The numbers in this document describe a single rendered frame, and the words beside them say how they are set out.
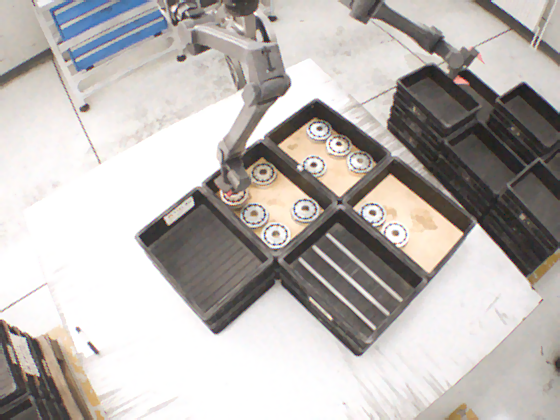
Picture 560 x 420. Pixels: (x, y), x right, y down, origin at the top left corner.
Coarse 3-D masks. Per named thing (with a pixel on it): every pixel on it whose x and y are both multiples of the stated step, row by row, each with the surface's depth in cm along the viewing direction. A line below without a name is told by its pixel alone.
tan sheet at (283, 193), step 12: (288, 180) 170; (252, 192) 168; (264, 192) 167; (276, 192) 167; (288, 192) 167; (300, 192) 167; (264, 204) 165; (276, 204) 165; (288, 204) 165; (252, 216) 163; (276, 216) 162; (288, 216) 162; (300, 228) 160
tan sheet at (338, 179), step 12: (312, 120) 184; (300, 132) 181; (336, 132) 181; (288, 144) 178; (300, 144) 178; (312, 144) 178; (324, 144) 178; (300, 156) 175; (324, 156) 175; (336, 168) 172; (324, 180) 170; (336, 180) 169; (348, 180) 169; (336, 192) 167
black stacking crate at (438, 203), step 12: (384, 168) 161; (396, 168) 165; (372, 180) 159; (408, 180) 164; (420, 180) 158; (360, 192) 158; (420, 192) 163; (432, 192) 157; (432, 204) 162; (444, 204) 156; (444, 216) 160; (456, 216) 154; (432, 276) 150
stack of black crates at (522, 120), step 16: (512, 96) 233; (528, 96) 232; (496, 112) 228; (512, 112) 217; (528, 112) 231; (544, 112) 227; (496, 128) 235; (512, 128) 223; (528, 128) 212; (544, 128) 226; (512, 144) 229; (528, 144) 219; (544, 144) 207; (528, 160) 224
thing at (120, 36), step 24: (72, 0) 237; (96, 0) 247; (120, 0) 257; (144, 0) 269; (72, 24) 249; (96, 24) 261; (120, 24) 271; (144, 24) 283; (72, 48) 261; (96, 48) 273; (120, 48) 287
